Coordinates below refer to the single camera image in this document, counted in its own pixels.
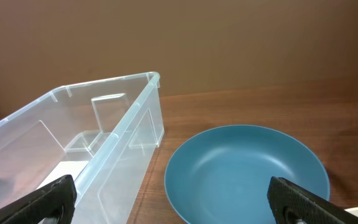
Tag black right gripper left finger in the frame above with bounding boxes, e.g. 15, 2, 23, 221
0, 174, 77, 224

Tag white label in container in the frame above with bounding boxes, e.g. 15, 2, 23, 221
37, 161, 88, 189

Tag clear plastic storage container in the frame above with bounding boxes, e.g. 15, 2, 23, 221
0, 72, 164, 223

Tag blue plate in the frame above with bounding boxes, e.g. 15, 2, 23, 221
164, 124, 331, 223

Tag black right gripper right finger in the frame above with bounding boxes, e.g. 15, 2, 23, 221
267, 177, 358, 224

